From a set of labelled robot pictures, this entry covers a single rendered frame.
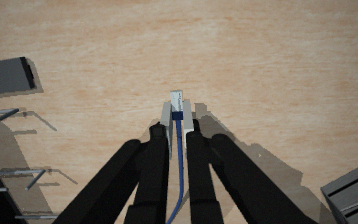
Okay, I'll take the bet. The blue patch cord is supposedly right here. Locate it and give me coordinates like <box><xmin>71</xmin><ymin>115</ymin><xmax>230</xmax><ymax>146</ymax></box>
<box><xmin>166</xmin><ymin>120</ymin><xmax>184</xmax><ymax>224</ymax></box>

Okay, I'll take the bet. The white cable plug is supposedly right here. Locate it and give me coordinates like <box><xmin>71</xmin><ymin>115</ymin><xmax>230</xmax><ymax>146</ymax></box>
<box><xmin>170</xmin><ymin>90</ymin><xmax>183</xmax><ymax>121</ymax></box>

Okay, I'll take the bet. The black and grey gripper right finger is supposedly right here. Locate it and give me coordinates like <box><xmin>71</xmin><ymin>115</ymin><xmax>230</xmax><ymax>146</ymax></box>
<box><xmin>183</xmin><ymin>101</ymin><xmax>319</xmax><ymax>224</ymax></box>

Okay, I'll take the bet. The dark grey patch panel rack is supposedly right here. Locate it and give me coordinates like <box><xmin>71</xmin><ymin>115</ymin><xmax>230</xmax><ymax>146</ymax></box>
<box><xmin>0</xmin><ymin>56</ymin><xmax>59</xmax><ymax>224</ymax></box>

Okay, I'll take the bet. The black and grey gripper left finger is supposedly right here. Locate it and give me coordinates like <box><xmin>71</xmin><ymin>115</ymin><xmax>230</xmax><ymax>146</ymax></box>
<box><xmin>52</xmin><ymin>102</ymin><xmax>173</xmax><ymax>224</ymax></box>

